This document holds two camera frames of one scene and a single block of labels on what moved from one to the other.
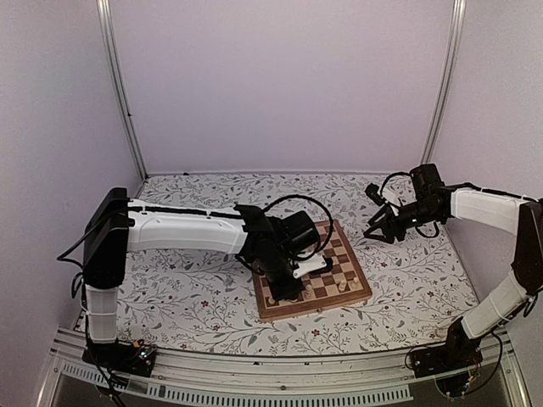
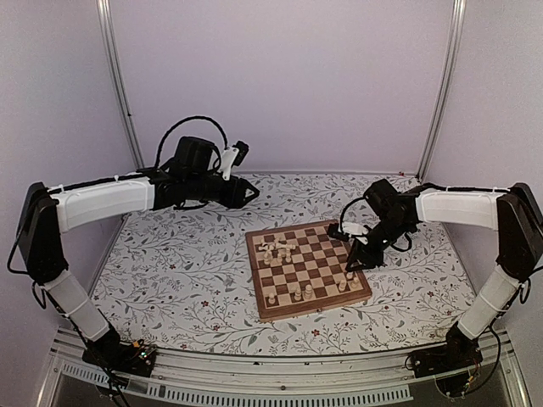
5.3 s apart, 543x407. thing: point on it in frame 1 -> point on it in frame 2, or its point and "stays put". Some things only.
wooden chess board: x=339 y=281 stays put
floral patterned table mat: x=204 y=303 stays put
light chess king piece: x=309 y=293 stays put
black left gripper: x=280 y=294 -> x=235 y=197
